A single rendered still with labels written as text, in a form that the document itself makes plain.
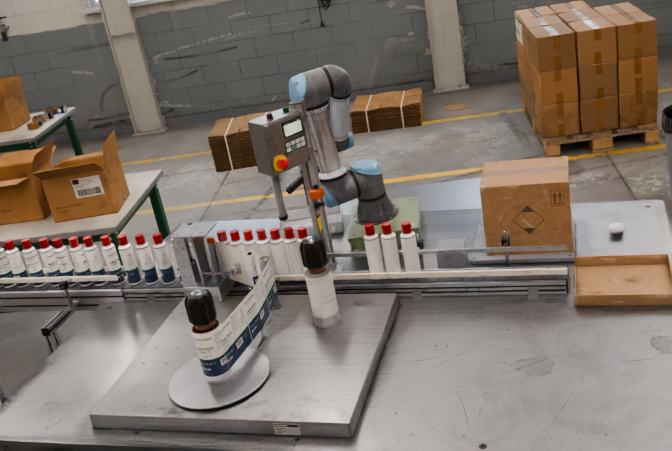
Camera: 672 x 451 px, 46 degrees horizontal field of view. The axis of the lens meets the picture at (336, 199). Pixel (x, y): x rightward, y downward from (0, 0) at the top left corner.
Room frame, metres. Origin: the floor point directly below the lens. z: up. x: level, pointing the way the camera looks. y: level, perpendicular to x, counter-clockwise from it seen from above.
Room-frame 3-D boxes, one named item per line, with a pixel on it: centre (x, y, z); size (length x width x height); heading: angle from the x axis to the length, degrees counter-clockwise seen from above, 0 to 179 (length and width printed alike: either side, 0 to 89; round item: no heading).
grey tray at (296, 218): (3.14, 0.12, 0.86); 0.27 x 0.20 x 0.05; 86
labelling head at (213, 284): (2.60, 0.51, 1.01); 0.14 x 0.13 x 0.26; 71
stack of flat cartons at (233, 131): (6.80, 0.64, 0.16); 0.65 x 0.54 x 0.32; 85
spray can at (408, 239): (2.45, -0.22, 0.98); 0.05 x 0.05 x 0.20
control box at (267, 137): (2.67, 0.15, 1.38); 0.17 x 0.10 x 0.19; 126
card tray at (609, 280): (2.23, -0.86, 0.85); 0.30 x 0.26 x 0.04; 71
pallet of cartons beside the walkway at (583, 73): (6.00, -2.07, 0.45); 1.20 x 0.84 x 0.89; 172
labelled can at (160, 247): (2.76, 0.68, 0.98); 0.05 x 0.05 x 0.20
